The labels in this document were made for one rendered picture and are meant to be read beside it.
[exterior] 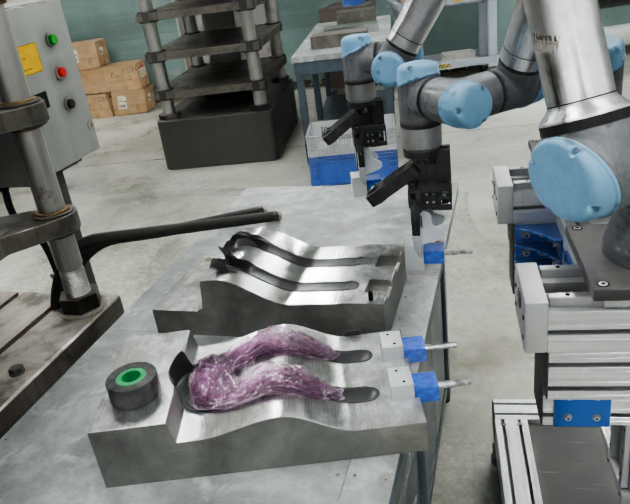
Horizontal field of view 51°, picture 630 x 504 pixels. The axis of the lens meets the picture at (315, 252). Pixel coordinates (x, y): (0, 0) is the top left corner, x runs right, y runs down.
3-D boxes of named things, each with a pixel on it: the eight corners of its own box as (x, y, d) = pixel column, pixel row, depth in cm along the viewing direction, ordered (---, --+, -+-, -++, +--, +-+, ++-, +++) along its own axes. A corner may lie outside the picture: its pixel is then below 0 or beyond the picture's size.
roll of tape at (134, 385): (104, 392, 106) (99, 374, 104) (152, 372, 109) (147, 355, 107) (118, 417, 99) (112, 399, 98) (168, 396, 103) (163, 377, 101)
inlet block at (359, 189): (400, 185, 176) (399, 165, 173) (403, 191, 171) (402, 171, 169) (352, 191, 176) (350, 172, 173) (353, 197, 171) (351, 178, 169)
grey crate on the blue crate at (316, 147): (396, 133, 469) (395, 113, 462) (397, 151, 432) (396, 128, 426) (312, 141, 478) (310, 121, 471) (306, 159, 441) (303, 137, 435)
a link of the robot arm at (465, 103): (511, 73, 106) (467, 67, 115) (455, 87, 102) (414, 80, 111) (511, 121, 109) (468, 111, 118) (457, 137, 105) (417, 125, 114)
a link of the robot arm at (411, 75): (413, 69, 110) (386, 65, 117) (417, 133, 115) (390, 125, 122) (451, 60, 113) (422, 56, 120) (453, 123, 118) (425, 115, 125)
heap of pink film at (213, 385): (339, 345, 118) (334, 308, 115) (346, 408, 102) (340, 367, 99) (197, 362, 119) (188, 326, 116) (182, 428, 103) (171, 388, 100)
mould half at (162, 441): (402, 353, 124) (398, 303, 119) (428, 450, 100) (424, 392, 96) (141, 385, 125) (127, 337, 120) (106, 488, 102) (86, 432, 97)
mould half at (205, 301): (406, 279, 150) (402, 225, 144) (387, 344, 127) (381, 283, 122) (207, 276, 164) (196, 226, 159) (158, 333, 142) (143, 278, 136)
